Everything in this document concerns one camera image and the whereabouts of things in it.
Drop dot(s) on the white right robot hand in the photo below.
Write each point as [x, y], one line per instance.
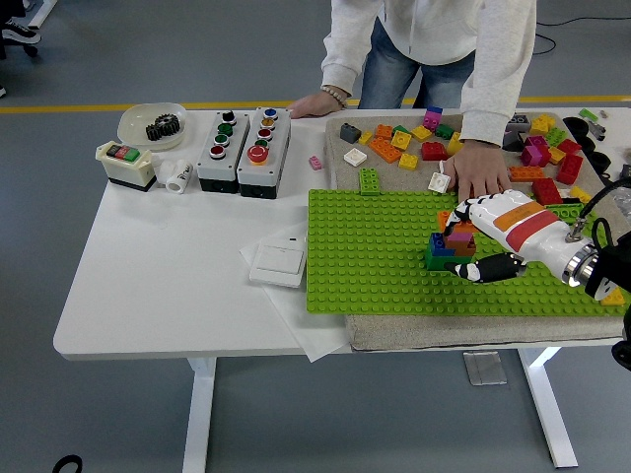
[527, 224]

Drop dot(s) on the person's right hand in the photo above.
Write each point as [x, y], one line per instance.
[313, 106]

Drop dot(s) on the person's left hand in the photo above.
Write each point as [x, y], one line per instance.
[480, 167]

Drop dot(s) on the green two-by-four brick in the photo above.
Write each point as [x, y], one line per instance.
[567, 211]

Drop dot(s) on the white square tile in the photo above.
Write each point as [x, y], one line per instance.
[438, 182]
[444, 166]
[355, 155]

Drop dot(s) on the orange two-by-four brick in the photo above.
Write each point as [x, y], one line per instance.
[466, 227]
[384, 149]
[526, 173]

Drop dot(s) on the yellow two-by-two brick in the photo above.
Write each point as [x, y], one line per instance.
[408, 160]
[615, 298]
[400, 140]

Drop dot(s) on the green studded baseplate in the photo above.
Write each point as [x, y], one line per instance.
[370, 290]

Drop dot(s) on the person's right forearm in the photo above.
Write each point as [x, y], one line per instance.
[342, 59]

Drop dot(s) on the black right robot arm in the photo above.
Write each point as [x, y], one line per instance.
[611, 261]

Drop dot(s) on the person's left forearm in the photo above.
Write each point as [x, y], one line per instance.
[498, 98]

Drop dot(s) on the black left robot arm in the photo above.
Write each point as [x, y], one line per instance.
[68, 464]

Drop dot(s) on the yellow curved brick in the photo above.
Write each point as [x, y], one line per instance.
[453, 144]

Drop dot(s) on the large red brick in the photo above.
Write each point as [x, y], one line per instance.
[547, 191]

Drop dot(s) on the dark grey slope brick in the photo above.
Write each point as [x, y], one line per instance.
[351, 133]
[512, 140]

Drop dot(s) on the black brick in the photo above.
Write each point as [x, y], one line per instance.
[572, 199]

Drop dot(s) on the small pink brick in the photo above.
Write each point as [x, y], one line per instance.
[316, 163]

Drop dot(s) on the small yellow brick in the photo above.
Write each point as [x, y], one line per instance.
[365, 137]

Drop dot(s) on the grey brick with holes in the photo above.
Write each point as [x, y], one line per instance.
[520, 120]

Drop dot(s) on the brown brick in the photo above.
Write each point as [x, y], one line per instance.
[466, 249]

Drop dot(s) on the magenta two-by-two brick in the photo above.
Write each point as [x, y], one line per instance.
[461, 237]

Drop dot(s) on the red two-by-four brick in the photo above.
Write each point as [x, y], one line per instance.
[571, 168]

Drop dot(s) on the orange two-by-two brick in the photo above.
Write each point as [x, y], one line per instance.
[383, 131]

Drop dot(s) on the small blue brick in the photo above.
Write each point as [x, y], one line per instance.
[434, 108]

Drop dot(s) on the dark green brick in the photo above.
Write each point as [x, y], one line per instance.
[439, 262]

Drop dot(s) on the grey emergency-stop control box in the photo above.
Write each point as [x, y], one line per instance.
[262, 168]

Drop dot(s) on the green flat plate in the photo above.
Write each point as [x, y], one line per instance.
[400, 128]

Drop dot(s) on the black roller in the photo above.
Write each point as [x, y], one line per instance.
[586, 143]
[600, 160]
[607, 175]

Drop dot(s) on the green two-by-three plate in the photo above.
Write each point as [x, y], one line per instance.
[370, 181]

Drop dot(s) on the clear plastic bag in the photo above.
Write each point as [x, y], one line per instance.
[623, 202]

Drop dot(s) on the grey four-button control box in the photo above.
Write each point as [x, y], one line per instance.
[220, 158]

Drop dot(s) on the black box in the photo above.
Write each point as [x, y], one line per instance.
[627, 171]

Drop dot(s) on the small grey part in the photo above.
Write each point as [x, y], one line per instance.
[597, 129]

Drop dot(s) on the small green part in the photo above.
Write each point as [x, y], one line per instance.
[588, 113]

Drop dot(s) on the grey-brown mat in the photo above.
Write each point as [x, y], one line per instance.
[443, 332]

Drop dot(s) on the person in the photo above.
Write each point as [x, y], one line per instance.
[434, 29]

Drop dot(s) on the black gear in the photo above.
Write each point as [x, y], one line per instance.
[168, 124]
[155, 133]

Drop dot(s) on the metal floor plate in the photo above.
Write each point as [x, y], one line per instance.
[485, 367]

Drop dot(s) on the white pipe tee fitting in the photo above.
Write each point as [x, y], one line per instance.
[176, 176]

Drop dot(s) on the white plastic bowl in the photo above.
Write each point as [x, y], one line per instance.
[134, 123]

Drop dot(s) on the white table leg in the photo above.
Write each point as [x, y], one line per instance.
[547, 409]
[199, 419]

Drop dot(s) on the white paper sheet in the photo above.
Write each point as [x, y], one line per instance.
[305, 325]

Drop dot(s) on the white furniture foot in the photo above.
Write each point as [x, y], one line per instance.
[43, 12]

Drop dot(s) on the black sneaker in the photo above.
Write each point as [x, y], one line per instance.
[20, 32]

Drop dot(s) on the white wall switch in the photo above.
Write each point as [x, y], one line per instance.
[277, 266]

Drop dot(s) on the beige red-green switch box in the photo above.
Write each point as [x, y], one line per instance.
[124, 168]

